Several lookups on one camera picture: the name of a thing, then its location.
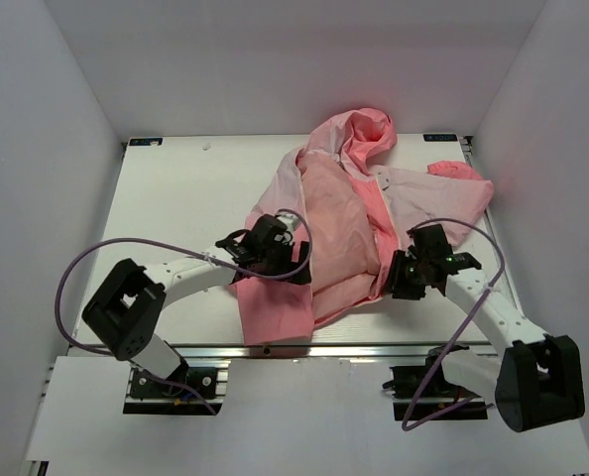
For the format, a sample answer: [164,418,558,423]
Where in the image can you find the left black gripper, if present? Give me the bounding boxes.
[256,237,309,284]

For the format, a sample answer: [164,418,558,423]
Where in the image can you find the pink hooded jacket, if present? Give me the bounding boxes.
[234,108,494,345]

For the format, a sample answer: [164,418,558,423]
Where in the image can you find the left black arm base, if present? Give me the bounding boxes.
[123,360,230,417]

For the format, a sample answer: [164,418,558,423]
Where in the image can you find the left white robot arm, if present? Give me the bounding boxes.
[82,209,312,396]

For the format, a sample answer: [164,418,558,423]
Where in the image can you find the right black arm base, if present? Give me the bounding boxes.
[382,366,489,422]

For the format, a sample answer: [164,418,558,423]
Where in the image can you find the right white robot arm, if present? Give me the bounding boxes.
[383,218,585,432]

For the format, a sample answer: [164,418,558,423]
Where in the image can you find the right blue corner label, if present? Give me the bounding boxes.
[422,133,458,142]

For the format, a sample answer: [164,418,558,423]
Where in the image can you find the blue corner label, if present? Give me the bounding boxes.
[422,133,458,142]
[128,137,163,147]

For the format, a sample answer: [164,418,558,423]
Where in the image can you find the left blue corner label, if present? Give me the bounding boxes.
[128,137,163,147]

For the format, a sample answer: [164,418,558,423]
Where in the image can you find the aluminium front rail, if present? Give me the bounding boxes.
[170,342,499,361]

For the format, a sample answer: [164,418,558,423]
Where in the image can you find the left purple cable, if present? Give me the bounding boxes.
[56,209,311,417]

